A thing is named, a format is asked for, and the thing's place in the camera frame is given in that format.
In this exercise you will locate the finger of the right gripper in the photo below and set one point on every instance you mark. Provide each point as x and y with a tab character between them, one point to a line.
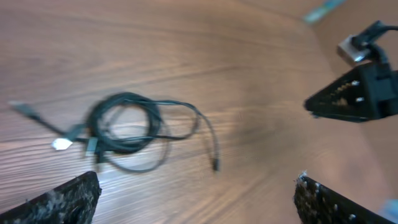
348	98

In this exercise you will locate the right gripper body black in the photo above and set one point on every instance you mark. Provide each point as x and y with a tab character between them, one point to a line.
385	90

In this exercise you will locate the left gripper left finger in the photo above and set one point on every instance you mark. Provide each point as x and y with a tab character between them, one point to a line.
73	202

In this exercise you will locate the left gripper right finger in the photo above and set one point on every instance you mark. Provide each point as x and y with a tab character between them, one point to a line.
318	204

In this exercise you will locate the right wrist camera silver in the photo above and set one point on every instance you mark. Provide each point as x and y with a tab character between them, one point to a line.
354	49

